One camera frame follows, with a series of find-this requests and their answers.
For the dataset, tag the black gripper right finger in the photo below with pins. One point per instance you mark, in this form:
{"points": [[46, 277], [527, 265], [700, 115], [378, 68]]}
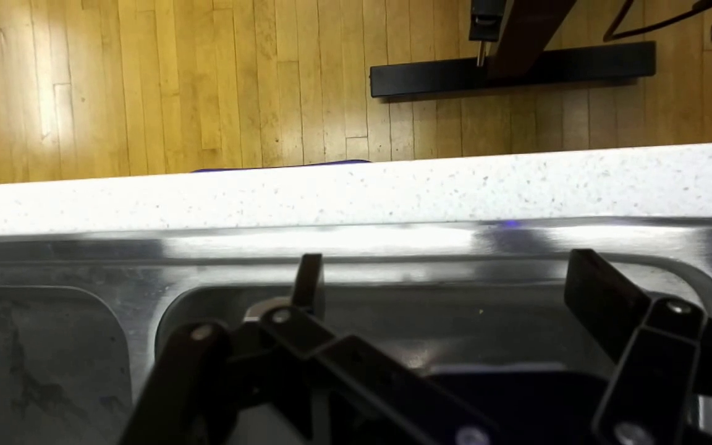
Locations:
{"points": [[654, 361]]}

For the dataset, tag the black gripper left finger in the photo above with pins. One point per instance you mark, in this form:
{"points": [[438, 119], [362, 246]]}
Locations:
{"points": [[209, 378]]}

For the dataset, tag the stainless steel double sink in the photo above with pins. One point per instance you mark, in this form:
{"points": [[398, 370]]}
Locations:
{"points": [[420, 248]]}

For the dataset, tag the black stand base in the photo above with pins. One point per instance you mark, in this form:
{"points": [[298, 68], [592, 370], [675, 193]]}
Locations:
{"points": [[538, 70]]}

